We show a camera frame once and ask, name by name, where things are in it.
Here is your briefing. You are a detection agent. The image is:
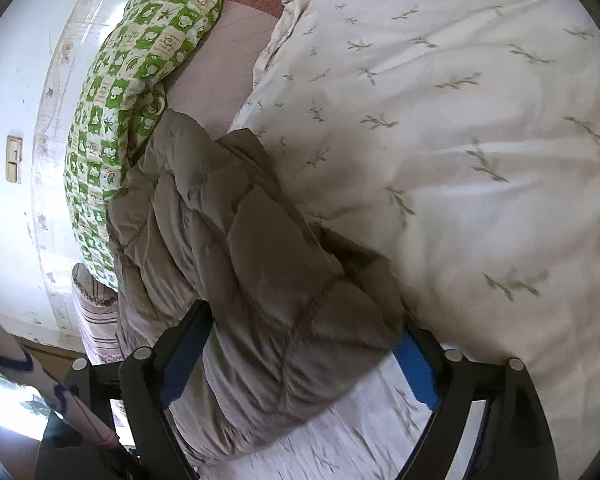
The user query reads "olive quilted hooded jacket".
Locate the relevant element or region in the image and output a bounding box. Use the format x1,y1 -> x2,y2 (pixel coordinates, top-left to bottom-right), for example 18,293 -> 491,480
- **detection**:
107,110 -> 405,466

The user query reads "striped floral pillow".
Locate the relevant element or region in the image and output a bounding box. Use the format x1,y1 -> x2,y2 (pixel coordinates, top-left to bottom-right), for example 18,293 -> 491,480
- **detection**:
71,262 -> 123,365

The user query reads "green white checked pillow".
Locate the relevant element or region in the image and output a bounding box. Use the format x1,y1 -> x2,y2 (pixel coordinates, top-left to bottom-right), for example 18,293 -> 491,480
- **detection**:
64,0 -> 223,288

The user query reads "beige wall switch plate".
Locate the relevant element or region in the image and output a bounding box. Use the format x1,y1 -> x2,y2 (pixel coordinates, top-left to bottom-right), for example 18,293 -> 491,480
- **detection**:
5,136 -> 23,183

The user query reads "white patterned sleeve forearm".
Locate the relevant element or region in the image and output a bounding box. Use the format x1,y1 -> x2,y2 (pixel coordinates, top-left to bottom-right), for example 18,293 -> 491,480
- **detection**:
0,325 -> 119,448

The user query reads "pink bed sheet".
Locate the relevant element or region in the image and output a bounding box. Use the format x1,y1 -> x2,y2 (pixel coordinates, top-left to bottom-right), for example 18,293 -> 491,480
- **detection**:
163,0 -> 283,138

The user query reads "white leaf-print duvet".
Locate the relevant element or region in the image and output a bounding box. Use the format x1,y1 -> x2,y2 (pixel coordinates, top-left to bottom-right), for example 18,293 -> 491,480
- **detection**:
184,0 -> 600,480

